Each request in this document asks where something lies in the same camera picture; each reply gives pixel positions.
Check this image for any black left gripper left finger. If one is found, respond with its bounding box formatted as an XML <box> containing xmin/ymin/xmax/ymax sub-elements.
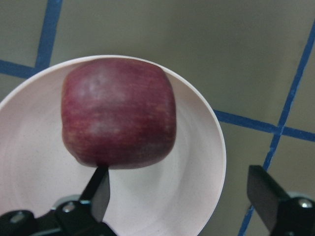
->
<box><xmin>55</xmin><ymin>167</ymin><xmax>116</xmax><ymax>236</ymax></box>

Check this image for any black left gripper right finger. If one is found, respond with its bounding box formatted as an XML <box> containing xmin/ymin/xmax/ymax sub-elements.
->
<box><xmin>247</xmin><ymin>165</ymin><xmax>315</xmax><ymax>236</ymax></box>

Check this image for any red apple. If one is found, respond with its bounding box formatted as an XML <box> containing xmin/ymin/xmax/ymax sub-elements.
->
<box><xmin>61</xmin><ymin>58</ymin><xmax>177</xmax><ymax>169</ymax></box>

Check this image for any pink plate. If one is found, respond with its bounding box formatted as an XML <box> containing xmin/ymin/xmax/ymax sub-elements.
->
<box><xmin>0</xmin><ymin>56</ymin><xmax>226</xmax><ymax>236</ymax></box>

